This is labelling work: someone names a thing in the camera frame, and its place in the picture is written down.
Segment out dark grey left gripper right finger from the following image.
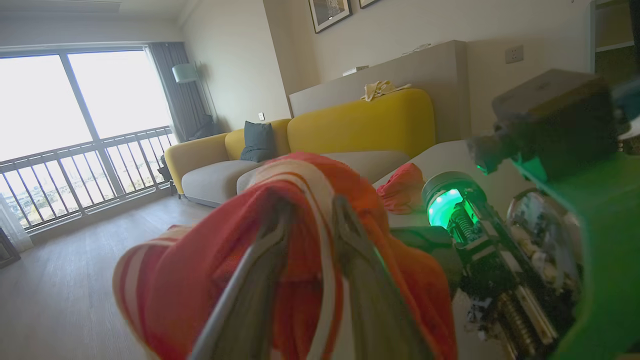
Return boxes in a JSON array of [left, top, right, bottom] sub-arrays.
[[332, 195, 434, 360]]

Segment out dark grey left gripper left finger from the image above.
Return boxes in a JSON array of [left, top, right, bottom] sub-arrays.
[[189, 199, 297, 360]]

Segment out right gripper with green light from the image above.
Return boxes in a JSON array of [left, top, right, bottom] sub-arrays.
[[389, 172, 584, 360]]

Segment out orange garment with white stripes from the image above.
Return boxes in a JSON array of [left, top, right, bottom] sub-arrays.
[[112, 151, 459, 360]]

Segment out plain orange garment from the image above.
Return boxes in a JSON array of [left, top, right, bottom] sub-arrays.
[[376, 162, 426, 215]]

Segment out beige upholstered ottoman seat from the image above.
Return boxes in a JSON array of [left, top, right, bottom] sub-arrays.
[[372, 139, 534, 360]]

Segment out yellow sofa with grey seat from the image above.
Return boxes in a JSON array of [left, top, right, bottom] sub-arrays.
[[164, 88, 437, 209]]

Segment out dark bag beside sofa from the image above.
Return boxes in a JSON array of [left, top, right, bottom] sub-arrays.
[[157, 154, 174, 184]]

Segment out dark grey sofa cushion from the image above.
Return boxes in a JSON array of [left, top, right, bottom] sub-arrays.
[[240, 120, 279, 164]]

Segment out crumpled pale yellow cloth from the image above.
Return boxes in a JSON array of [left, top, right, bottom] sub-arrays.
[[360, 79, 412, 103]]

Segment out grey window curtain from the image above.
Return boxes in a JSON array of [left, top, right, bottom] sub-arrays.
[[148, 42, 224, 144]]

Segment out dark metal balcony railing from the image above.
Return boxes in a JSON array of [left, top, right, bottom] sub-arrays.
[[0, 125, 179, 234]]

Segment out floor lamp with pale shade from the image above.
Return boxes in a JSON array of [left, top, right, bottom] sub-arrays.
[[172, 61, 221, 127]]

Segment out sheer white curtain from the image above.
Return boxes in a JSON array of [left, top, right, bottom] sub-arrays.
[[0, 194, 34, 254]]

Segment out right wrist camera housing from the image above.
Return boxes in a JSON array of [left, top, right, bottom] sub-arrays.
[[467, 69, 640, 360]]

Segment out large framed wall picture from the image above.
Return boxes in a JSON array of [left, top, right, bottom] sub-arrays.
[[307, 0, 354, 35]]

